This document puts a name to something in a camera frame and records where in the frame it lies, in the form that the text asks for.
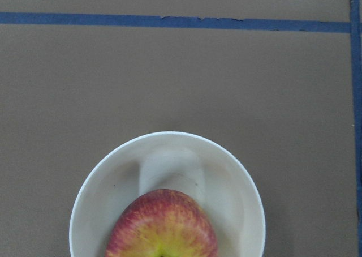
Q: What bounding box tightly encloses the red yellow apple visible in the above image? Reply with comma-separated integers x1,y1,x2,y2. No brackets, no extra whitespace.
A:
105,189,219,256

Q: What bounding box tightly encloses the white bowl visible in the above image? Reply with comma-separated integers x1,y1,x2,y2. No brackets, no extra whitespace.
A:
69,131,266,256

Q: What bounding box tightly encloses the brown paper table cover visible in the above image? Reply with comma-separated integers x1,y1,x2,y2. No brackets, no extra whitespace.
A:
1,0,361,256

